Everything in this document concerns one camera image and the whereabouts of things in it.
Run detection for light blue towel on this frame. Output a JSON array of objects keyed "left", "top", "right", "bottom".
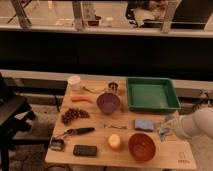
[{"left": 157, "top": 122, "right": 173, "bottom": 141}]

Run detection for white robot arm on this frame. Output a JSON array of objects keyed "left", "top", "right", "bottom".
[{"left": 165, "top": 107, "right": 213, "bottom": 139}]

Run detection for green plastic tray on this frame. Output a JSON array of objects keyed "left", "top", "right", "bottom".
[{"left": 126, "top": 77, "right": 181, "bottom": 113}]

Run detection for light blue cup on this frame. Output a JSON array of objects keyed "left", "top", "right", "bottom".
[{"left": 164, "top": 115, "right": 174, "bottom": 122}]

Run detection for blue sponge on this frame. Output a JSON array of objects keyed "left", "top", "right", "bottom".
[{"left": 134, "top": 119, "right": 154, "bottom": 132}]

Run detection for orange bowl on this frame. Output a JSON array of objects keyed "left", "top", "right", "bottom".
[{"left": 128, "top": 133, "right": 156, "bottom": 162}]

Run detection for yellow apple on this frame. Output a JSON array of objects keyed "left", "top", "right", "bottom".
[{"left": 108, "top": 134, "right": 121, "bottom": 150}]

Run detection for purple bowl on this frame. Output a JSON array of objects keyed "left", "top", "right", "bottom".
[{"left": 96, "top": 93, "right": 120, "bottom": 114}]

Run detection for small metal cup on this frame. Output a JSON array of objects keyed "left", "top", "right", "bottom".
[{"left": 108, "top": 82, "right": 118, "bottom": 94}]

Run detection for yellow banana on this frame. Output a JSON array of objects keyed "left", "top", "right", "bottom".
[{"left": 82, "top": 86, "right": 105, "bottom": 94}]

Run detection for black rectangular case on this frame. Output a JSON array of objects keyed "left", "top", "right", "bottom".
[{"left": 73, "top": 145, "right": 97, "bottom": 157}]

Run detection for orange carrot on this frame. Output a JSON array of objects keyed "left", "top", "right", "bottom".
[{"left": 71, "top": 96, "right": 92, "bottom": 103}]

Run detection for bunch of dark grapes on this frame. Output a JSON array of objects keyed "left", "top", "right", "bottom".
[{"left": 61, "top": 108, "right": 90, "bottom": 125}]

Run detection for white cup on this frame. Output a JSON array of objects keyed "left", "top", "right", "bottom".
[{"left": 68, "top": 75, "right": 81, "bottom": 91}]

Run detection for small black brush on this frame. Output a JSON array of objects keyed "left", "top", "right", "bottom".
[{"left": 50, "top": 138, "right": 64, "bottom": 151}]

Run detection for black chair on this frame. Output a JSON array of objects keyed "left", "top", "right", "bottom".
[{"left": 0, "top": 73, "right": 50, "bottom": 171}]

